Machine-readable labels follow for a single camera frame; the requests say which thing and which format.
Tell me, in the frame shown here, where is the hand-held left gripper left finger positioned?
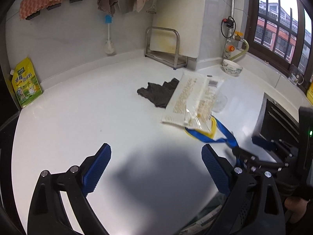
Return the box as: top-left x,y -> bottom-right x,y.
27,142 -> 115,235

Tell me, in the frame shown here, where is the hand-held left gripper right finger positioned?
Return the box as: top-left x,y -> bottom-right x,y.
201,144 -> 286,235

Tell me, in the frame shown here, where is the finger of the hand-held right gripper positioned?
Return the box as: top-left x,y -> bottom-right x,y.
231,147 -> 285,174
252,136 -> 294,158

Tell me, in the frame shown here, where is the blue yellow plastic toy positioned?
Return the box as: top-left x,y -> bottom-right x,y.
184,116 -> 244,168

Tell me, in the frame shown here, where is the grey perforated trash bin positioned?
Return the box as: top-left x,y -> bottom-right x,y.
180,193 -> 250,235

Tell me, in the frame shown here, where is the clear plastic bag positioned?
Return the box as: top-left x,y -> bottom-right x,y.
213,92 -> 228,113

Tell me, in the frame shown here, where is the white clear snack packet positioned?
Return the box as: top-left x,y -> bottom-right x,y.
161,70 -> 225,131

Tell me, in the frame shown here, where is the dark grey cloth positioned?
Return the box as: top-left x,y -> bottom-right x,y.
137,78 -> 180,108

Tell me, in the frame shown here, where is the person's right hand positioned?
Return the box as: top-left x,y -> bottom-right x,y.
284,197 -> 309,224

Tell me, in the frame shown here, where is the black kitchen sink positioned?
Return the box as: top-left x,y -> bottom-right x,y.
260,92 -> 301,157

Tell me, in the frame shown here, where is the printed glass mug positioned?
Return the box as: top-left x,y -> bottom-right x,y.
289,64 -> 305,86

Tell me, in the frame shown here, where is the patterned ceramic bowl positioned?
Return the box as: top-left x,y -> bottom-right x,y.
221,59 -> 243,77

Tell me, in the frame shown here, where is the yellow seasoning pouch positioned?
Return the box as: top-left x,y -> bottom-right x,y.
10,57 -> 42,108

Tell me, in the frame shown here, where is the dark framed window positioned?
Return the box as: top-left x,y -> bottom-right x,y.
247,0 -> 313,95

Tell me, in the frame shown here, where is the metal cutting board rack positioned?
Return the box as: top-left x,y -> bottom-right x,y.
144,26 -> 189,70

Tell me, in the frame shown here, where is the metal gas pipe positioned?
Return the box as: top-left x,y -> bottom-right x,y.
224,0 -> 239,60

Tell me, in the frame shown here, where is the white cutting board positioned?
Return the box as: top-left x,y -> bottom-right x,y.
150,0 -> 205,58

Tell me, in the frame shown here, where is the green gas hose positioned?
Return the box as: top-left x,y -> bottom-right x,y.
230,39 -> 250,61

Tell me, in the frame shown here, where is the white bottle brush blue handle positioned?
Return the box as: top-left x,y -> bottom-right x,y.
104,15 -> 116,55

